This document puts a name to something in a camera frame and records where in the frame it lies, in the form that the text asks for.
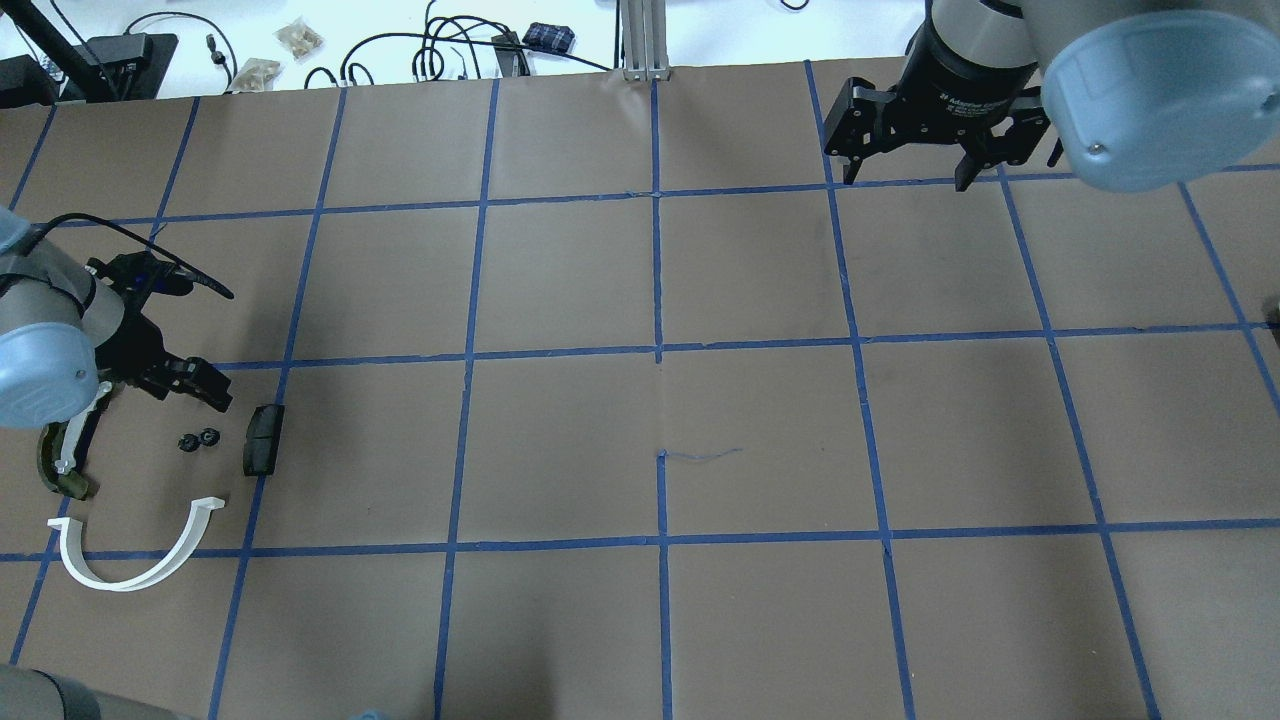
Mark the aluminium frame post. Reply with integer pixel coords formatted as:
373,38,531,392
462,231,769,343
614,0,671,82

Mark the olive curved brake shoe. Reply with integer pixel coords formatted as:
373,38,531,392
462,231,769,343
36,380,115,501

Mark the bag of small parts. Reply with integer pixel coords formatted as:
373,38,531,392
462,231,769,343
273,15,325,61

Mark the white curved plastic clip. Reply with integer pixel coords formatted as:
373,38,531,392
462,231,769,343
46,496,227,594

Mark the dark grey brake pad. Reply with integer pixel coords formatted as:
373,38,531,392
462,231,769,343
241,404,285,477

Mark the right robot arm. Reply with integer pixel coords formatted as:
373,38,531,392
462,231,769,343
823,1,1279,193

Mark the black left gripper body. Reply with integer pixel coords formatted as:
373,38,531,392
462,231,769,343
86,252,216,400

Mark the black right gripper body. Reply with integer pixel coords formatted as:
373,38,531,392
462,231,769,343
822,18,1050,169

